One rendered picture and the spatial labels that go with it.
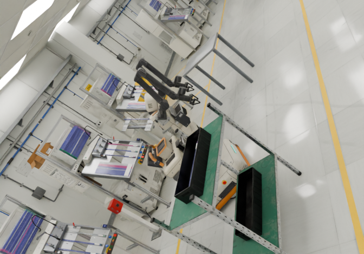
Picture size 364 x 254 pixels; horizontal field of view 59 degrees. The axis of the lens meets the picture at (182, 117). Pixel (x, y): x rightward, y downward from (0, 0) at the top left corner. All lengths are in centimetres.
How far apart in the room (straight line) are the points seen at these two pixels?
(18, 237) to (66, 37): 474
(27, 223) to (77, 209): 209
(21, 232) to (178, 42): 613
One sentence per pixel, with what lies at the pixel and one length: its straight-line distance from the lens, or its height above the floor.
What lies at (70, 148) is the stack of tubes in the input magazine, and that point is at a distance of 486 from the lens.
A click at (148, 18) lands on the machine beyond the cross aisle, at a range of 864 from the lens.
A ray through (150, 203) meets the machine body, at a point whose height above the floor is 16.
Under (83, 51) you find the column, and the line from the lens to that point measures 770.
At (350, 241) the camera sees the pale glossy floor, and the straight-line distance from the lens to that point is 256.
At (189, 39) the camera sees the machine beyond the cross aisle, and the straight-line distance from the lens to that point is 865.
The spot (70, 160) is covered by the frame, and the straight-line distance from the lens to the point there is 483.
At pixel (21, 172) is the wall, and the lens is 619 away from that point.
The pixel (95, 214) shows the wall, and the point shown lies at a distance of 639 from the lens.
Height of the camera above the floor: 200
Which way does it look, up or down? 18 degrees down
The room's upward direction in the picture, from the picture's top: 54 degrees counter-clockwise
